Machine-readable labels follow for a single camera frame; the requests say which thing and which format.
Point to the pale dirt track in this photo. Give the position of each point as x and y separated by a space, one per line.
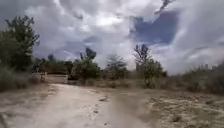
71 110

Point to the dry bare ground strip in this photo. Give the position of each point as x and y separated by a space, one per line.
16 100

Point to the dry grass verge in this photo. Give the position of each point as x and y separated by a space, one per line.
186 110

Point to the low pale wall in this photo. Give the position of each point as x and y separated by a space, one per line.
56 78

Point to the dry scrub bushes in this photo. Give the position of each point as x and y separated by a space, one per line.
203 80

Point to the large green tree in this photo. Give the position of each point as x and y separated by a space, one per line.
18 43

